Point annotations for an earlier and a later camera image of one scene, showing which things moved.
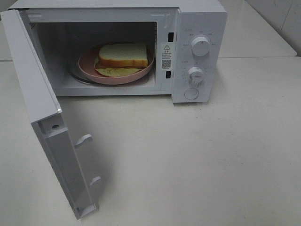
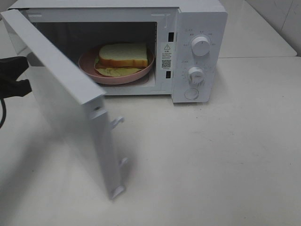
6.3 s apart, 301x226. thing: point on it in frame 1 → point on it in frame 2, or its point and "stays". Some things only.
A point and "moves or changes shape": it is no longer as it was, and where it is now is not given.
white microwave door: [43, 107] moves or changes shape
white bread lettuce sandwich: [121, 59] stays
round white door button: [191, 93] stays
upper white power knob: [200, 46] stays
